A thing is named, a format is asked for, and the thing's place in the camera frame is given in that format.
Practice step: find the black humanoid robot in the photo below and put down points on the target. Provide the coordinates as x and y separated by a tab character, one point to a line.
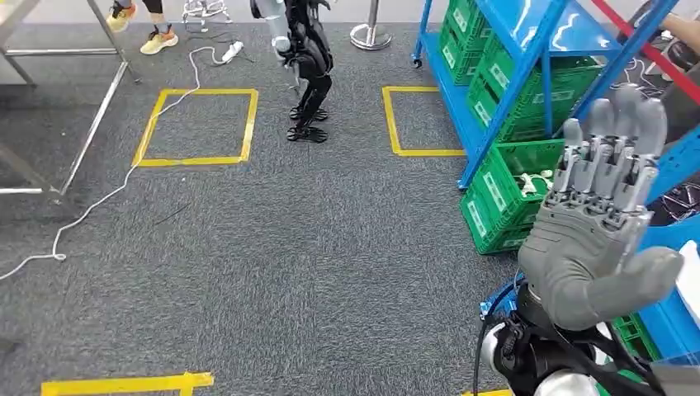
309	54

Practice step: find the blue metal shelf rack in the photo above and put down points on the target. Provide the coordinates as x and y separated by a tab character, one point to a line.
667	328
454	98

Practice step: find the red barrier belt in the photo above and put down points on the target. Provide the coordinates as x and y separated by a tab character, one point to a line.
653	57

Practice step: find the yellow floor tape square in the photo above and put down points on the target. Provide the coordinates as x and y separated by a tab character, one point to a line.
191	161
393	125

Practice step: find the chrome stanchion post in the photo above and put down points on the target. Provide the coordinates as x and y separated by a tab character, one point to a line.
371	35

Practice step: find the person with yellow shoes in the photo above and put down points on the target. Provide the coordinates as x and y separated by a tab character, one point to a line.
158	41

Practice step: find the stainless steel table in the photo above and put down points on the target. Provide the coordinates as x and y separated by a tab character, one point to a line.
93	128

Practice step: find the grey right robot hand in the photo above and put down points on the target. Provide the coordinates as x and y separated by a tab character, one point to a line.
585	262

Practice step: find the white power strip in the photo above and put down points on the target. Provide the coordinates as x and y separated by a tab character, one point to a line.
232	52

